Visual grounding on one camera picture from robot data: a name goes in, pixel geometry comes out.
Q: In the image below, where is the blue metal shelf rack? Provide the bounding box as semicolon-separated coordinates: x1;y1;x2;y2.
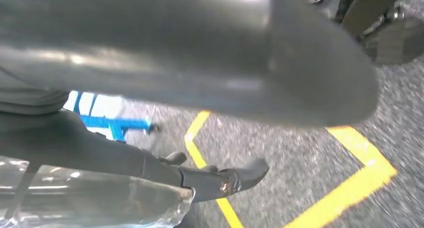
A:
71;91;161;142

